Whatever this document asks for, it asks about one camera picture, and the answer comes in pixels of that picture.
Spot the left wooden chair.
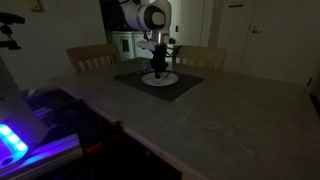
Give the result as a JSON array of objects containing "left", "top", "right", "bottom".
[{"left": 66, "top": 43, "right": 121, "bottom": 72}]

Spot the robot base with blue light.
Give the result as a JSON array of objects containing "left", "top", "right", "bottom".
[{"left": 0, "top": 59, "right": 83, "bottom": 180}]

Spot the white round plate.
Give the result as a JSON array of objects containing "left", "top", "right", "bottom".
[{"left": 142, "top": 72, "right": 179, "bottom": 87}]

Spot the black woven placemat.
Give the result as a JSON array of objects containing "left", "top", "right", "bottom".
[{"left": 116, "top": 71, "right": 203, "bottom": 101}]

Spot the white appliance cabinet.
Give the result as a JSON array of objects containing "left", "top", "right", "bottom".
[{"left": 112, "top": 31, "right": 152, "bottom": 61}]

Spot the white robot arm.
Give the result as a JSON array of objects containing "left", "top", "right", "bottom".
[{"left": 118, "top": 0, "right": 177, "bottom": 79}]

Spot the wooden chair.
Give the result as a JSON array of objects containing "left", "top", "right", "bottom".
[
  {"left": 66, "top": 43, "right": 121, "bottom": 72},
  {"left": 172, "top": 45, "right": 226, "bottom": 71}
]

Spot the white door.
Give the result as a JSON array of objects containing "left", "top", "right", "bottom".
[{"left": 239, "top": 0, "right": 320, "bottom": 85}]

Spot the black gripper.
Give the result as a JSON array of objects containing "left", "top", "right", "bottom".
[{"left": 150, "top": 45, "right": 168, "bottom": 79}]

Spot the right wooden chair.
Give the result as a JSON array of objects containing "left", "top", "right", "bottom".
[{"left": 172, "top": 45, "right": 226, "bottom": 71}]

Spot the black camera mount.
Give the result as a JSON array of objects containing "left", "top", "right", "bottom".
[{"left": 0, "top": 12, "right": 25, "bottom": 50}]

